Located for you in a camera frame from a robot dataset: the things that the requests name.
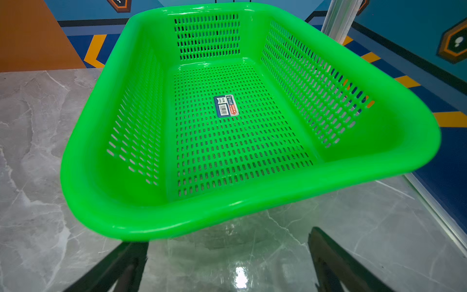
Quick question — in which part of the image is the barcode sticker in basket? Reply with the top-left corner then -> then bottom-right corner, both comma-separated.
214,94 -> 240,118

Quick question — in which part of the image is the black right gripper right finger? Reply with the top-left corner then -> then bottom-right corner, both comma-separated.
308,227 -> 393,292

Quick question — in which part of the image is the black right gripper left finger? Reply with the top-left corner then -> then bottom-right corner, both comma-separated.
65,242 -> 149,292

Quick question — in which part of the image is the aluminium corner post right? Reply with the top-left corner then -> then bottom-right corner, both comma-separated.
321,0 -> 363,45

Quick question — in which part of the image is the green plastic perforated basket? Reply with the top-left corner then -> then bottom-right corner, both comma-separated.
60,2 -> 441,242

